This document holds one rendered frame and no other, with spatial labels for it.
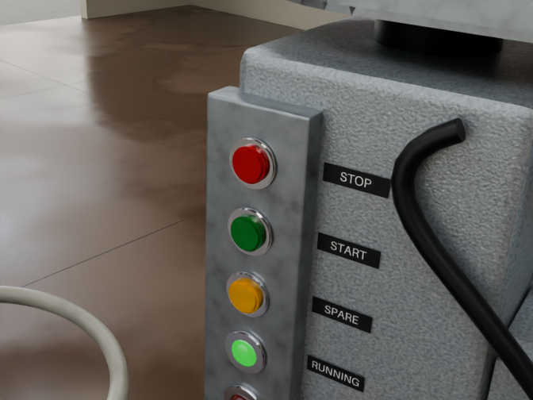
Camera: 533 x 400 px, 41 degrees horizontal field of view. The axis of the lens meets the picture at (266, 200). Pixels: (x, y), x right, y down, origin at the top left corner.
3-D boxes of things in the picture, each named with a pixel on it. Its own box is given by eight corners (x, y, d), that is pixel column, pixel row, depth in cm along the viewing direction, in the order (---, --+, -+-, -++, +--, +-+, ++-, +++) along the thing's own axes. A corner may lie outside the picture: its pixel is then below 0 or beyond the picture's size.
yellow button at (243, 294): (264, 313, 52) (266, 282, 51) (256, 320, 51) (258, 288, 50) (235, 301, 53) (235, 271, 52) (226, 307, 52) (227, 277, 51)
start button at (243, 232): (267, 251, 50) (269, 217, 49) (259, 257, 49) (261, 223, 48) (236, 240, 51) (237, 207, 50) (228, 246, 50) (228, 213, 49)
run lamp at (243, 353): (263, 365, 54) (264, 339, 53) (253, 375, 53) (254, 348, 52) (237, 354, 55) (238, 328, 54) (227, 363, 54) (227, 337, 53)
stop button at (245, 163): (270, 184, 48) (273, 148, 46) (262, 189, 47) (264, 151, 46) (239, 175, 49) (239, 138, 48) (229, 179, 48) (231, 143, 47)
